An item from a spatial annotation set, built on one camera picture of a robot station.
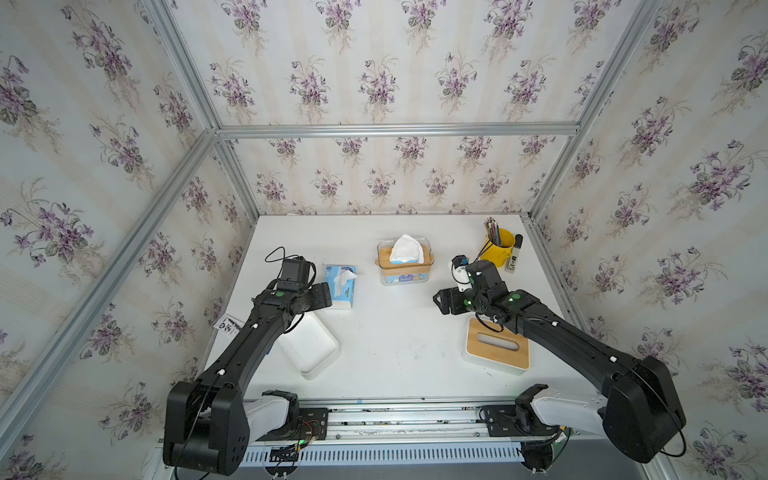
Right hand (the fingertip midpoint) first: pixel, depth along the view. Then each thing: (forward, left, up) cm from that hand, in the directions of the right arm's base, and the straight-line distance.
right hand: (448, 295), depth 84 cm
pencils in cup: (+23, -17, +2) cm, 29 cm away
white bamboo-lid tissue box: (-10, -12, -8) cm, 18 cm away
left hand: (0, +37, -1) cm, 37 cm away
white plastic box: (-11, +40, -12) cm, 44 cm away
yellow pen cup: (+19, -20, -5) cm, 28 cm away
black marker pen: (+22, -27, -9) cm, 36 cm away
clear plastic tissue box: (+11, +12, -10) cm, 19 cm away
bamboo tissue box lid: (+12, +17, -4) cm, 22 cm away
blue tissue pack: (+7, +32, -3) cm, 33 cm away
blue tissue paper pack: (+17, +12, -1) cm, 21 cm away
